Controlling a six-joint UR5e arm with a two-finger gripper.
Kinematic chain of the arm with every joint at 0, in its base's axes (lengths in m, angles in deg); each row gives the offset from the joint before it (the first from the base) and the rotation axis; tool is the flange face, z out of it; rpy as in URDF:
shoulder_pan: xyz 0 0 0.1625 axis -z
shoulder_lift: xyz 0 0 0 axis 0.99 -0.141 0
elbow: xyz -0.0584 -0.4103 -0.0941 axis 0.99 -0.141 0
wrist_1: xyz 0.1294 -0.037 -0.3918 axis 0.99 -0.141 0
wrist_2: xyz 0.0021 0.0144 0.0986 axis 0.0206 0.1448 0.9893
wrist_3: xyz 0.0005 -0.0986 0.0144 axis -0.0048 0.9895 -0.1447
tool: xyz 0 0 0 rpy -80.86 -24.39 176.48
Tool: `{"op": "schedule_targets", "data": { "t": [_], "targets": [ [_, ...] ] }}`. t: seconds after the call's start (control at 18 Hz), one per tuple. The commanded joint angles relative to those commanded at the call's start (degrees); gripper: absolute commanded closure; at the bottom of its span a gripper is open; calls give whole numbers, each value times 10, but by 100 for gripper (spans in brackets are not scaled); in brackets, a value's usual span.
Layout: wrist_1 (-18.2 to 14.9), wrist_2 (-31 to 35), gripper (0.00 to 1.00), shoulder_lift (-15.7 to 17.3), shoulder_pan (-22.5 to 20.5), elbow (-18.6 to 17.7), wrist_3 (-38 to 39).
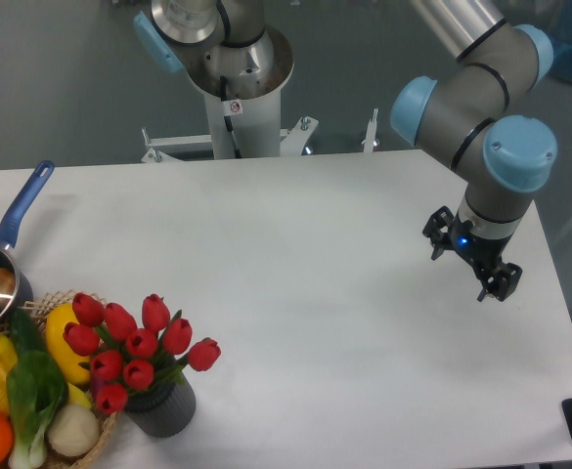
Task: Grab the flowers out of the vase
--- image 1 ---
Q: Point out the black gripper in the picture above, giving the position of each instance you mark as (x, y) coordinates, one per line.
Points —
(481, 244)

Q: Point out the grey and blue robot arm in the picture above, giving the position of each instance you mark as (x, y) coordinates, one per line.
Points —
(463, 123)

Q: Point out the dark grey ribbed vase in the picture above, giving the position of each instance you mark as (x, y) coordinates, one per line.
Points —
(164, 411)

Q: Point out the red tulip bouquet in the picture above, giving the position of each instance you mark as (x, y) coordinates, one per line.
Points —
(130, 359)

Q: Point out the white onion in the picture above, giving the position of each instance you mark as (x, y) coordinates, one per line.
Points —
(74, 431)

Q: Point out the green cucumber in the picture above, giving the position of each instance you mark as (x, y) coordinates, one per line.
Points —
(25, 334)

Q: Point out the green bok choy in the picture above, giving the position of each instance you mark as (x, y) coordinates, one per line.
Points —
(36, 390)

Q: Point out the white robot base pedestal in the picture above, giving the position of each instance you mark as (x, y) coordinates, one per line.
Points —
(240, 65)

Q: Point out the blue handled saucepan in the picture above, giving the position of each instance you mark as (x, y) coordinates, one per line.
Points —
(9, 231)

